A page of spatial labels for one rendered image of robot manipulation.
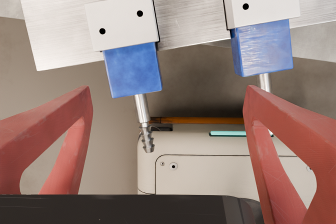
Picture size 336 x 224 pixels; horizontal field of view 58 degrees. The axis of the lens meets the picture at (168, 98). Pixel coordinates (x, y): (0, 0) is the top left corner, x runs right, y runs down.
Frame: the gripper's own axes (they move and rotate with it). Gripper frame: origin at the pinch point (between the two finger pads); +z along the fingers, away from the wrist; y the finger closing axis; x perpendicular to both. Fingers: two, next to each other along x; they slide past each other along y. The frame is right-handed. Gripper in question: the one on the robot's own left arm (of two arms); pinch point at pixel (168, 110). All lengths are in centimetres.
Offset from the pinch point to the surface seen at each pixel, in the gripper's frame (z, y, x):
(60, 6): 15.0, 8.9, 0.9
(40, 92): 83, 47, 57
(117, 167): 70, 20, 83
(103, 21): 11.9, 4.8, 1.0
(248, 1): 12.5, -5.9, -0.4
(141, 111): 10.6, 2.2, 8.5
